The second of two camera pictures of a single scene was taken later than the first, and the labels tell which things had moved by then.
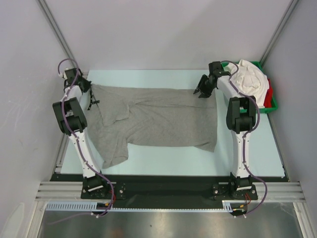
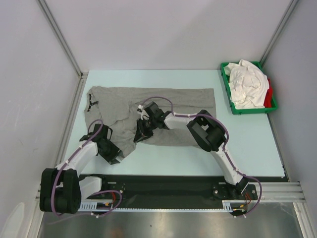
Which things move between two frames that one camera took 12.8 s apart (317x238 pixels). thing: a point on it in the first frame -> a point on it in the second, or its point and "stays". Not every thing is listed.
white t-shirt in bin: (248, 80) stays
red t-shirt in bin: (268, 96) stays
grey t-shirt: (121, 116) stays
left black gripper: (87, 84) -> (111, 158)
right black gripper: (206, 93) -> (141, 133)
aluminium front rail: (267, 191) stays
